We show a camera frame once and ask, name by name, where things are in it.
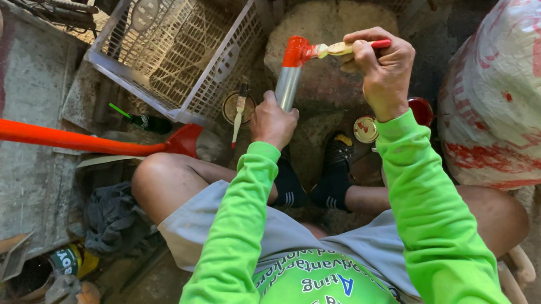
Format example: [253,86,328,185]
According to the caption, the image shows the person's right hand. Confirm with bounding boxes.
[336,23,424,127]

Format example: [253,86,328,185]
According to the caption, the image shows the metal trowel blade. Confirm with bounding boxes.
[0,232,40,283]

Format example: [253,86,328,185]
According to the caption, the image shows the person's grey shorts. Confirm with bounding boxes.
[152,157,425,304]

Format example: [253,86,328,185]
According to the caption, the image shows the grey concrete slab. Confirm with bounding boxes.
[0,4,115,276]

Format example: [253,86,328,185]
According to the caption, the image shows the person's left hand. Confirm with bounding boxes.
[245,87,305,154]

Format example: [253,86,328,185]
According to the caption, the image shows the dark green glass bottle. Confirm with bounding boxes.
[108,95,174,141]

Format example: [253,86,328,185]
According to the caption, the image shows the person's left leg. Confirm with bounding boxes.
[127,139,282,229]

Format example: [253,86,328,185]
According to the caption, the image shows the labelled tin can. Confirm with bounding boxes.
[47,240,102,282]

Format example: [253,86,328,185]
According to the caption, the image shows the orange-red shovel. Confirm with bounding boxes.
[0,73,208,184]

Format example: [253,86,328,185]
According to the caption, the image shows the white sack with red print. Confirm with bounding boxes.
[422,0,541,203]

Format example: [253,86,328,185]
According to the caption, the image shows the person's green shirt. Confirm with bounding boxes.
[157,225,514,304]

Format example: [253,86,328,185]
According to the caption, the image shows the white-handled paintbrush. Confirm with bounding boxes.
[224,82,257,150]

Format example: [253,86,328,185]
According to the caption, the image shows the person's leg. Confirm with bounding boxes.
[342,164,534,277]
[127,139,282,229]

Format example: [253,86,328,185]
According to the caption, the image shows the bundle of rusty metal rods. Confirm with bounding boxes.
[0,0,103,45]

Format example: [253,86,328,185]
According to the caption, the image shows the person's left foot black sock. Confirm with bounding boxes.
[265,152,310,212]

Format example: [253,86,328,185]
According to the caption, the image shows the round paint can lid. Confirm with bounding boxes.
[351,114,381,146]

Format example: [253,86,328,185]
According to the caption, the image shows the red-handled paintbrush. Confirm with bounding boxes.
[313,34,393,60]

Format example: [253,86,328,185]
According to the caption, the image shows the metal pipe with red end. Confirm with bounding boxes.
[268,33,324,115]

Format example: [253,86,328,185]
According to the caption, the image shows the rough stone block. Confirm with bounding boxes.
[257,0,409,117]

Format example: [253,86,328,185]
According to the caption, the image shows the small open paint tin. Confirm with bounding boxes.
[220,89,259,128]

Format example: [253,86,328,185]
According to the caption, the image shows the person's right foot black shoe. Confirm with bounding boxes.
[302,130,364,218]

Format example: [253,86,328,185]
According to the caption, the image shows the grey crumpled cloth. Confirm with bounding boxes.
[77,179,160,259]

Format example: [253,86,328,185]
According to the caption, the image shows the red paint can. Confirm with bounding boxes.
[407,95,436,130]

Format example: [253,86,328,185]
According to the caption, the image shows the person's right leg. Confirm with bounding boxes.
[342,164,534,277]

